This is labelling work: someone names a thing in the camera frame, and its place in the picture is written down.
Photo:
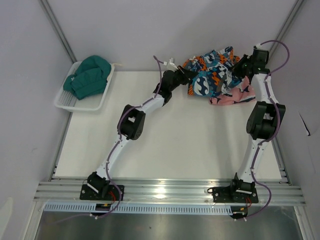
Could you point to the teal green shorts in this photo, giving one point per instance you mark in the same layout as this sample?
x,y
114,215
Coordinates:
x,y
89,79

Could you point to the slotted white cable duct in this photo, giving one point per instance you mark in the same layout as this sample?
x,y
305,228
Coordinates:
x,y
222,210

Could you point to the pink shark print shorts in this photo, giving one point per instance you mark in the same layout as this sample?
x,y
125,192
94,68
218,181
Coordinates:
x,y
242,93

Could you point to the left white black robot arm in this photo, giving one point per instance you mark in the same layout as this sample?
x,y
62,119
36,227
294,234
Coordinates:
x,y
131,124

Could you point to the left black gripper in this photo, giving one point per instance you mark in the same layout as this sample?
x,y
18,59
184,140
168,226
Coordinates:
x,y
186,75

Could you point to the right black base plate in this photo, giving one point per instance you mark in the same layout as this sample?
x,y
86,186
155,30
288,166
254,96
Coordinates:
x,y
222,194

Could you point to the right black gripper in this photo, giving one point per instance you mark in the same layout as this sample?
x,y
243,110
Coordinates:
x,y
236,71

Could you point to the white plastic basket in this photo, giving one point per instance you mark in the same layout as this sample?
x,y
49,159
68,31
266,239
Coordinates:
x,y
66,101

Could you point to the aluminium mounting rail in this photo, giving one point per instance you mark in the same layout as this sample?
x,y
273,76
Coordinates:
x,y
163,191

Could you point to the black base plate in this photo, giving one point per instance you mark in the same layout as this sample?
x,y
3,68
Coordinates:
x,y
111,193
222,194

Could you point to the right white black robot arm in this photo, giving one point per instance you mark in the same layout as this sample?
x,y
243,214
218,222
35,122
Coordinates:
x,y
264,121

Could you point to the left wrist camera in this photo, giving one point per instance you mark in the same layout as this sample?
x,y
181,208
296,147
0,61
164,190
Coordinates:
x,y
170,65

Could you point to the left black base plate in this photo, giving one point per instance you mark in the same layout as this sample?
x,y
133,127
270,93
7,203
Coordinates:
x,y
111,193

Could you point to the aluminium frame post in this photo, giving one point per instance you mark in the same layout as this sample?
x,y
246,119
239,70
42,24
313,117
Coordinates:
x,y
53,20
280,37

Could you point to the right aluminium frame post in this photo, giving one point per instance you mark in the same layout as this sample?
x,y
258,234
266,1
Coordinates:
x,y
280,37

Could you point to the left aluminium frame post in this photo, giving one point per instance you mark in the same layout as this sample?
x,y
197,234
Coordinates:
x,y
53,20

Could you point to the blue patterned shorts pile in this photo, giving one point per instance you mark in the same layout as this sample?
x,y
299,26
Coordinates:
x,y
214,73

